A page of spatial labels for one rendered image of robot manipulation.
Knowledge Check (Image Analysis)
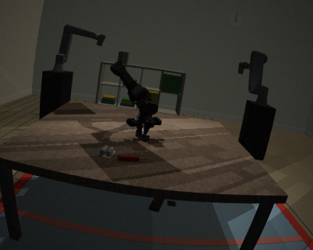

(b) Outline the red-handled screwdriver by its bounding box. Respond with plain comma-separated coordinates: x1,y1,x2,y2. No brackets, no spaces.
118,155,153,162

